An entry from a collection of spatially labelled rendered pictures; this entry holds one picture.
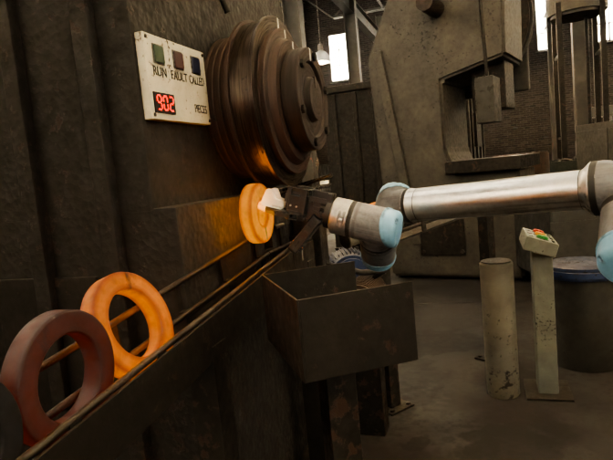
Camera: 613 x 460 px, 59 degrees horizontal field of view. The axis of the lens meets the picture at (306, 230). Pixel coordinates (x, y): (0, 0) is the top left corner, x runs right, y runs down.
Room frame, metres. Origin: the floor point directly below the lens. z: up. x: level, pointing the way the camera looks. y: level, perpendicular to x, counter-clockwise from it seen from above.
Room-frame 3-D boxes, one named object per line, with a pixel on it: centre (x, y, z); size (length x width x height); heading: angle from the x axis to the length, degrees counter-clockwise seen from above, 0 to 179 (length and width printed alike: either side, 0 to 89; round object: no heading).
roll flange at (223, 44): (1.60, 0.13, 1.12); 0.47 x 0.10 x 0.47; 161
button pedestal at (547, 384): (1.99, -0.86, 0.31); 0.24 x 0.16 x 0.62; 161
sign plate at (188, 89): (1.29, 0.27, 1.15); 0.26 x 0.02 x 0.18; 161
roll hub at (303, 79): (1.55, -0.04, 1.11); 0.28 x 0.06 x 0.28; 161
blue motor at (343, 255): (3.84, -0.27, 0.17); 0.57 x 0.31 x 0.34; 1
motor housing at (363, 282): (1.85, -0.18, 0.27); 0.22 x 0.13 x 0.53; 161
